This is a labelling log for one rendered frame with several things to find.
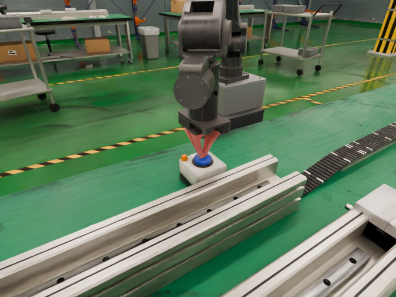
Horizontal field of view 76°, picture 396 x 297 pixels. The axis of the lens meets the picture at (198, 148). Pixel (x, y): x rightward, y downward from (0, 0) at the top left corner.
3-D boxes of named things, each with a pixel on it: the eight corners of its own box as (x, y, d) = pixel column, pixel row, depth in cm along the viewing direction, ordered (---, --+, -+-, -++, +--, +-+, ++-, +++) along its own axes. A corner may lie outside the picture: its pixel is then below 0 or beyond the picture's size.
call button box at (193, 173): (207, 168, 65) (207, 147, 62) (230, 190, 58) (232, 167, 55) (179, 179, 62) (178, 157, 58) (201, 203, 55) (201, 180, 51)
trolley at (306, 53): (257, 64, 472) (264, 2, 419) (277, 60, 499) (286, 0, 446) (305, 78, 400) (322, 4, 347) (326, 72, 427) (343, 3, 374)
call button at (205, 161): (205, 157, 60) (205, 149, 59) (214, 165, 57) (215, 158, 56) (190, 162, 58) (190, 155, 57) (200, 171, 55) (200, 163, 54)
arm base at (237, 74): (233, 73, 102) (210, 79, 96) (234, 52, 98) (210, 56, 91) (250, 78, 96) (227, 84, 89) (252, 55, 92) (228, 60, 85)
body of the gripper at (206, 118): (203, 138, 47) (204, 99, 43) (177, 118, 54) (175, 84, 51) (231, 129, 50) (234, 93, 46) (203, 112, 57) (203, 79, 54)
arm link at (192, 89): (232, 18, 43) (182, 19, 45) (223, 25, 33) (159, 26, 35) (229, 88, 49) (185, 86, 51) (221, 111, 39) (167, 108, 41)
